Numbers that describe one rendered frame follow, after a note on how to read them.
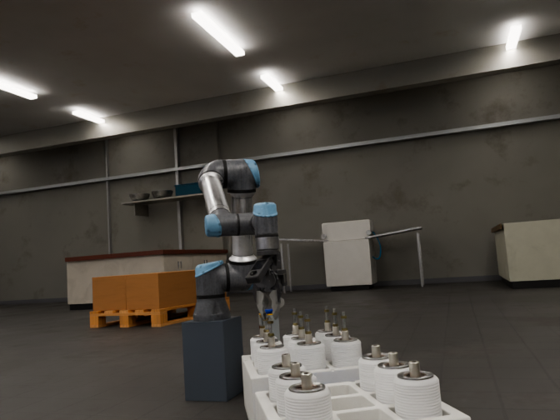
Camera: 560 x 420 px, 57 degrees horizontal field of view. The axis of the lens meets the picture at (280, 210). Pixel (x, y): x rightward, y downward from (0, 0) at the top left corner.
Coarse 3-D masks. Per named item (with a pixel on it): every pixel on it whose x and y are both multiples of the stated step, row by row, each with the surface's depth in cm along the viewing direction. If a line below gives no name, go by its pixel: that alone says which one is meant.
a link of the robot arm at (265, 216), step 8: (256, 208) 162; (264, 208) 161; (272, 208) 162; (256, 216) 162; (264, 216) 160; (272, 216) 161; (256, 224) 162; (264, 224) 160; (272, 224) 161; (256, 232) 162; (264, 232) 160; (272, 232) 161
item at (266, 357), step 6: (258, 348) 158; (276, 348) 155; (282, 348) 156; (258, 354) 156; (264, 354) 155; (270, 354) 154; (276, 354) 154; (258, 360) 156; (264, 360) 154; (270, 360) 154; (276, 360) 154; (258, 366) 156; (264, 366) 154; (270, 366) 154; (258, 372) 156; (264, 372) 154
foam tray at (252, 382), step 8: (248, 360) 177; (248, 368) 163; (256, 368) 163; (328, 368) 155; (336, 368) 154; (344, 368) 154; (352, 368) 154; (248, 376) 157; (256, 376) 152; (264, 376) 151; (320, 376) 152; (328, 376) 153; (336, 376) 153; (344, 376) 153; (352, 376) 154; (248, 384) 158; (256, 384) 149; (264, 384) 150; (248, 392) 160; (248, 400) 162; (248, 408) 164; (248, 416) 166
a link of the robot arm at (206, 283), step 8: (200, 264) 207; (208, 264) 204; (216, 264) 205; (224, 264) 209; (200, 272) 205; (208, 272) 204; (216, 272) 205; (224, 272) 206; (200, 280) 204; (208, 280) 204; (216, 280) 204; (224, 280) 205; (200, 288) 204; (208, 288) 203; (216, 288) 204; (224, 288) 206
